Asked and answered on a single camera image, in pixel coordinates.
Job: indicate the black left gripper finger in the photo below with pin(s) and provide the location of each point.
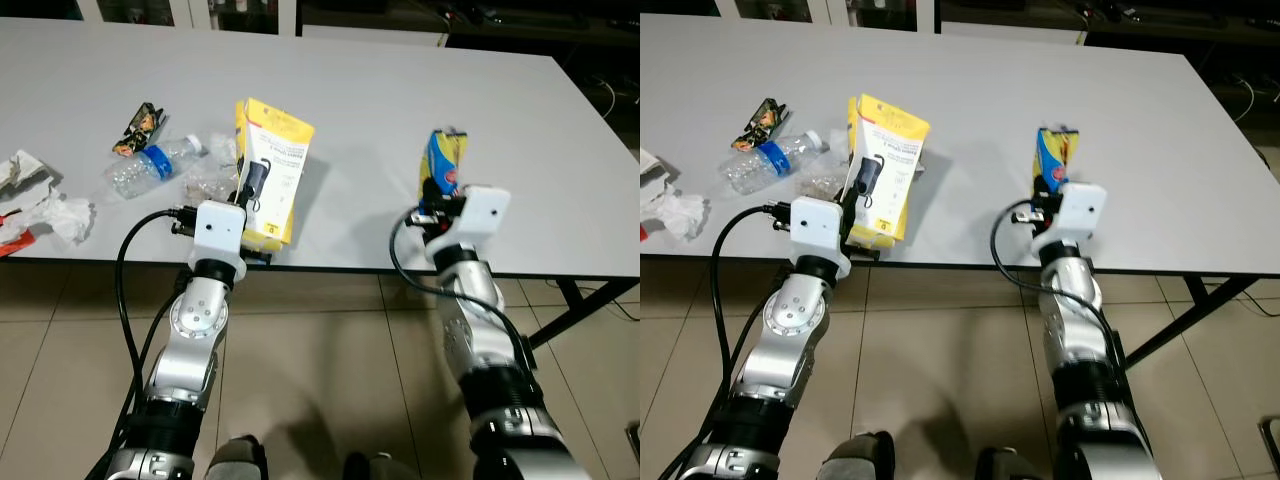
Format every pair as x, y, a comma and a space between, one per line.
865, 182
257, 185

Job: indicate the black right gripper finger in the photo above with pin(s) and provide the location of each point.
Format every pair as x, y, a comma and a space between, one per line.
429, 188
1043, 182

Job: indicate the blue yellow snack packet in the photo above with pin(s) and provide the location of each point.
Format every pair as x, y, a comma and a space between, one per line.
1055, 150
445, 155

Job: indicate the yellow white paper package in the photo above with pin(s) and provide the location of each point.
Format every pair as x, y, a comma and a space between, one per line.
900, 140
285, 140

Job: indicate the clear blue-label water bottle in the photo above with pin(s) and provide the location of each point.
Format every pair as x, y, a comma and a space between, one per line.
135, 178
750, 170

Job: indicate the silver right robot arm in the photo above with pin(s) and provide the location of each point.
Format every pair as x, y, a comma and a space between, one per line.
1075, 310
480, 330

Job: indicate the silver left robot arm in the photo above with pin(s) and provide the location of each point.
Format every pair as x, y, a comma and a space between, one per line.
190, 340
790, 330

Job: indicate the clear bubble wrap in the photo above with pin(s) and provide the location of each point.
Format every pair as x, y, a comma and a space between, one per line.
212, 185
828, 182

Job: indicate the white folding table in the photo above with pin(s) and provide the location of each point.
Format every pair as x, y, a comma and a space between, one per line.
400, 120
1000, 100

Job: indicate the white glass-door cabinet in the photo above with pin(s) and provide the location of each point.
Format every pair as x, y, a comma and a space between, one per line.
180, 12
820, 12

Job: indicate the white printed crumpled packet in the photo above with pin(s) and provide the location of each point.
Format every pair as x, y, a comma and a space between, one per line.
648, 165
25, 172

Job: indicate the grey left robot leg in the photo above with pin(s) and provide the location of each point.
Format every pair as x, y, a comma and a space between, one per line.
238, 460
858, 458

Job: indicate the grey robot leg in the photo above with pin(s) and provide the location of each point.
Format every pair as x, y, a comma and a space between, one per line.
858, 458
238, 460
380, 468
1010, 465

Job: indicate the grey right robot leg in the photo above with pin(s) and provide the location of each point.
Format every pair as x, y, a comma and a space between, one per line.
1010, 465
380, 468

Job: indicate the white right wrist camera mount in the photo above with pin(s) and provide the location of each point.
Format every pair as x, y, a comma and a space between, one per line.
1085, 208
485, 212

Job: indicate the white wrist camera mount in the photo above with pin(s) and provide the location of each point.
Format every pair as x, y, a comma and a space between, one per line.
485, 212
1085, 208
815, 225
218, 225

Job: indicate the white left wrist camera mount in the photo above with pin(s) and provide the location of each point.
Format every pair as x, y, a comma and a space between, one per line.
815, 225
218, 225

